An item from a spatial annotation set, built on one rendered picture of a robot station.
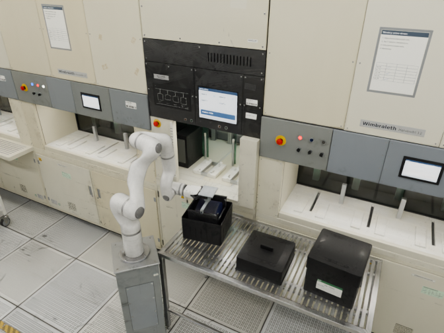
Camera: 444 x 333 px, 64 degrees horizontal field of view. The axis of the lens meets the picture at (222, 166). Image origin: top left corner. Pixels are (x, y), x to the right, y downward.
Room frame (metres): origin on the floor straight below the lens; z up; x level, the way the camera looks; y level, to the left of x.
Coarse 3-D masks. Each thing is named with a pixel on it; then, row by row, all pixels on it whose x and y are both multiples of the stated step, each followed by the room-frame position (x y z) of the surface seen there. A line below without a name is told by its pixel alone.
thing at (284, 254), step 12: (252, 240) 1.73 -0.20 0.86; (264, 240) 1.73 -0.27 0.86; (276, 240) 1.73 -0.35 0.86; (288, 240) 1.73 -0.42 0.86; (240, 252) 1.62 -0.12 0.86; (252, 252) 1.62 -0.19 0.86; (264, 252) 1.62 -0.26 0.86; (276, 252) 1.62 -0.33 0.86; (288, 252) 1.62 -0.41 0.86; (240, 264) 1.57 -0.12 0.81; (252, 264) 1.53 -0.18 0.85; (264, 264) 1.52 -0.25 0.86; (276, 264) 1.52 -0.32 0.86; (288, 264) 1.58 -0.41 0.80; (264, 276) 1.50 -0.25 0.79; (276, 276) 1.47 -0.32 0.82
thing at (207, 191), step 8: (200, 192) 1.93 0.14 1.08; (208, 192) 1.93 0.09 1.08; (208, 200) 1.94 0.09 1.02; (216, 200) 2.04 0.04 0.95; (224, 200) 2.03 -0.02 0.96; (192, 208) 1.95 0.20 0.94; (224, 208) 1.99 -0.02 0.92; (192, 216) 1.87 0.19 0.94; (200, 216) 1.86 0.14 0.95; (208, 216) 1.84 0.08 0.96; (216, 216) 1.81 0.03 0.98; (224, 216) 2.00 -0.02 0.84; (216, 224) 1.83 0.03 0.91
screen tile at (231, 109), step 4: (220, 96) 2.22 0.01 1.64; (224, 96) 2.20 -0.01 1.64; (228, 96) 2.19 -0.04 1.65; (220, 100) 2.21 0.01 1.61; (224, 100) 2.20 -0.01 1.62; (228, 100) 2.19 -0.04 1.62; (232, 100) 2.18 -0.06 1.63; (232, 104) 2.18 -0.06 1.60; (220, 108) 2.21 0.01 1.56; (224, 108) 2.20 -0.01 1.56; (228, 108) 2.19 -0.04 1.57; (232, 108) 2.18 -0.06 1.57; (232, 112) 2.18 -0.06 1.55
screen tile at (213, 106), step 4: (200, 92) 2.28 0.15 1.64; (204, 92) 2.27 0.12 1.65; (200, 96) 2.28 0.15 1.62; (204, 96) 2.27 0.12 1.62; (208, 96) 2.25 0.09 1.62; (212, 96) 2.24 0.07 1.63; (216, 96) 2.23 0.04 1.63; (200, 100) 2.28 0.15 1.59; (212, 100) 2.24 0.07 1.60; (216, 100) 2.23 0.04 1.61; (204, 104) 2.27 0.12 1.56; (208, 104) 2.25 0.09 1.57; (212, 104) 2.24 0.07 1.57; (216, 104) 2.23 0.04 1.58; (208, 108) 2.26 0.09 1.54; (212, 108) 2.24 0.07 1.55; (216, 108) 2.23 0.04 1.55
